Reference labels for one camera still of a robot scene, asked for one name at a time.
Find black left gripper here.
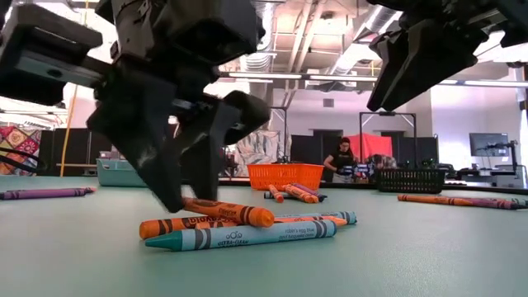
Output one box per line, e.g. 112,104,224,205
0,0,272,214

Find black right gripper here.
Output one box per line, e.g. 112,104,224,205
366,0,528,111

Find teal plastic bin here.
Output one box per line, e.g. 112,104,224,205
95,158,152,189

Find white patterned cloth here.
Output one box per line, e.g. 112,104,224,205
233,130,286,178

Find black partition panel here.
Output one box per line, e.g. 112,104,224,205
290,129,344,183
391,135,440,171
39,127,125,177

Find red cloth curtain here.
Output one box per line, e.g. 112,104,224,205
348,133,394,164

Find long ceiling light strip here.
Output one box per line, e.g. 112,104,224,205
218,70,528,88

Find orange plastic basket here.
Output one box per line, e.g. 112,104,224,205
246,163,326,192

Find person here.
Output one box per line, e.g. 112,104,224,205
365,153,398,171
323,137,358,184

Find black plastic basket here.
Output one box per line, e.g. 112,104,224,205
375,167,447,195

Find grey background workstation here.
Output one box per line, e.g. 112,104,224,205
453,163,528,190

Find colourful patchwork quilt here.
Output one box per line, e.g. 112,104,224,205
0,125,43,177

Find silver spiral duct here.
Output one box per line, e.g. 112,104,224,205
238,0,276,131
329,0,401,78

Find black metal stand frame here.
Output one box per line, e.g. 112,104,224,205
358,110,417,168
270,105,289,166

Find dark wall monitor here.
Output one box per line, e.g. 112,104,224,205
469,132,511,158

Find black looped cable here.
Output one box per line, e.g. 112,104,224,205
0,148,47,175

